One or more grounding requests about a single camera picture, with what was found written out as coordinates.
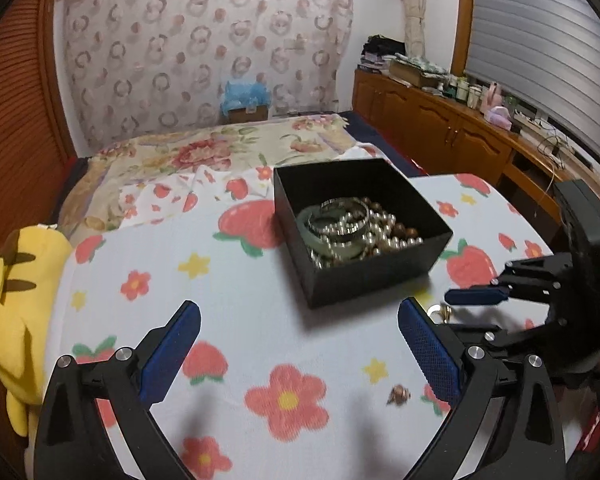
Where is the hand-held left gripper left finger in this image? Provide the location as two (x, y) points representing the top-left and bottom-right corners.
(34, 300), (202, 480)

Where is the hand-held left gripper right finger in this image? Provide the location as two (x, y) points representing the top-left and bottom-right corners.
(397, 297), (568, 480)

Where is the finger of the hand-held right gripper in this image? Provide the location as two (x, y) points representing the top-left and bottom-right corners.
(444, 254), (576, 308)
(450, 300), (573, 357)

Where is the black jewelry box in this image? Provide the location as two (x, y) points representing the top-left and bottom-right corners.
(273, 158), (454, 310)

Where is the silver bead necklace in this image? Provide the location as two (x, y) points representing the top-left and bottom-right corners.
(310, 210), (426, 268)

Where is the silver bangle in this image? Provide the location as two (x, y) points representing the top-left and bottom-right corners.
(307, 199), (372, 237)

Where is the green jade bangle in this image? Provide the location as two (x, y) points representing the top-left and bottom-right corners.
(296, 207), (376, 261)

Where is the white strawberry print blanket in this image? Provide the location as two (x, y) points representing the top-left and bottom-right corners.
(25, 142), (600, 480)

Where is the white power strip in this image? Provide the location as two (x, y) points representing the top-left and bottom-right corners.
(512, 110), (581, 153)

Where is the yellow striped plush toy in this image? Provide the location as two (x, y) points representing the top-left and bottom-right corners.
(0, 225), (73, 436)

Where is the navy bed sheet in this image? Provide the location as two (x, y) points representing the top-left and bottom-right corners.
(342, 110), (426, 178)

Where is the wooden cabinet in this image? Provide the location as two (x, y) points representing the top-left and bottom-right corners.
(352, 69), (581, 241)

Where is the pink bunny bottle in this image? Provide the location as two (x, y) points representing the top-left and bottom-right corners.
(482, 82), (503, 111)

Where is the cream floral blanket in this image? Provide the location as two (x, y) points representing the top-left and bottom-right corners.
(57, 114), (361, 233)

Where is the row of cosmetic bottles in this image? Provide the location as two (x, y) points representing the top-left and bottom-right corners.
(442, 74), (483, 108)

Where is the brown cardboard box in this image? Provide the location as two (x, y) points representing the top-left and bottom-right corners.
(389, 60), (441, 88)

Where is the grey window blind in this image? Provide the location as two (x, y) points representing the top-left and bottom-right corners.
(462, 0), (600, 171)

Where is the green patterned cloth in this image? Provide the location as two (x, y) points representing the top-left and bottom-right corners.
(395, 54), (451, 76)

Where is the small cardboard box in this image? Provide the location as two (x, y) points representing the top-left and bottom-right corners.
(227, 106), (270, 123)

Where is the blue bag on cardboard box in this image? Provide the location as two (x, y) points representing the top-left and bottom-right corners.
(222, 80), (271, 113)

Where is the stack of folded clothes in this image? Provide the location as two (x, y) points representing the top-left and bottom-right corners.
(360, 35), (406, 73)

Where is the cream lace curtain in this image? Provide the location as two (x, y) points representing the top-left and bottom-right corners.
(395, 0), (426, 58)

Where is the ring patterned wall curtain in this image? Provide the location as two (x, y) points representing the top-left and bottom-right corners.
(55, 0), (355, 136)

